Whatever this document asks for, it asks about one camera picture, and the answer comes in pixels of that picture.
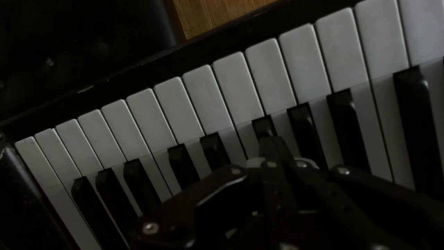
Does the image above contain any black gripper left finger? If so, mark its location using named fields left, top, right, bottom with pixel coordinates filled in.
left=131, top=156, right=278, bottom=250

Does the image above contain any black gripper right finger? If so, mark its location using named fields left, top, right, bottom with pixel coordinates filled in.
left=260, top=135, right=444, bottom=250

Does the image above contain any black piano bench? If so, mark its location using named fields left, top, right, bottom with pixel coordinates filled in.
left=0, top=0, right=177, bottom=119

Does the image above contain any black upright piano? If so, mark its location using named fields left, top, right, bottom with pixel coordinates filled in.
left=2, top=0, right=444, bottom=250

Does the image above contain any pressed black piano key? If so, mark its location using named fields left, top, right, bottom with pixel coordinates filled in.
left=253, top=115, right=277, bottom=154

